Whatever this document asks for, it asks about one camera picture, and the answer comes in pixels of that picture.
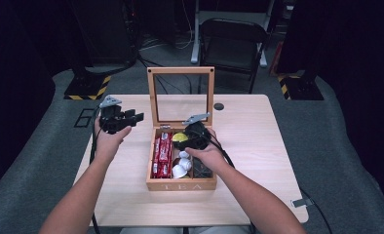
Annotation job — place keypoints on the person's right hand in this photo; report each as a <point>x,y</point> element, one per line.
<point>212,157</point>

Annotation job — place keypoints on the wooden box with window lid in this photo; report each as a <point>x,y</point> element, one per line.
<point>180,184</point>

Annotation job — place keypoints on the yellow-lidded capsule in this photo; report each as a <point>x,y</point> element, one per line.
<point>179,137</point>

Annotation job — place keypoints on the brown capsule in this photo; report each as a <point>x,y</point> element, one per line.
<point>176,161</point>

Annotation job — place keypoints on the red stick packet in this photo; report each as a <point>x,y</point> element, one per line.
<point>165,149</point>
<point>156,159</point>

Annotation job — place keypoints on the black folding chair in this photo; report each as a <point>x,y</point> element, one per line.
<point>232,48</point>

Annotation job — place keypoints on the grey metal table clamp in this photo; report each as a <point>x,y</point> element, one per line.
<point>302,202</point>

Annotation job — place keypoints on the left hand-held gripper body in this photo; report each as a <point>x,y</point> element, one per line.
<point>112,118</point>

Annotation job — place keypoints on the black table grommet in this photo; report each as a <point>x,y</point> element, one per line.
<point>218,106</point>

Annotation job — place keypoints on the black striped stand base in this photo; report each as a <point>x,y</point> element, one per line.
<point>300,89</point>
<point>86,87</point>

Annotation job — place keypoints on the dark equipment cabinet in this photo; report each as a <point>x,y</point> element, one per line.
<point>105,29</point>

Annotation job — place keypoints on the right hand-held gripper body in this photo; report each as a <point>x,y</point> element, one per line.
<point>198,136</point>

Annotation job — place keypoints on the dark tea bag packets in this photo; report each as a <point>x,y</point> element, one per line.
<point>201,169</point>

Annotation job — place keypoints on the person's left hand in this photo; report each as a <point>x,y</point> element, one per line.
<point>108,144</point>

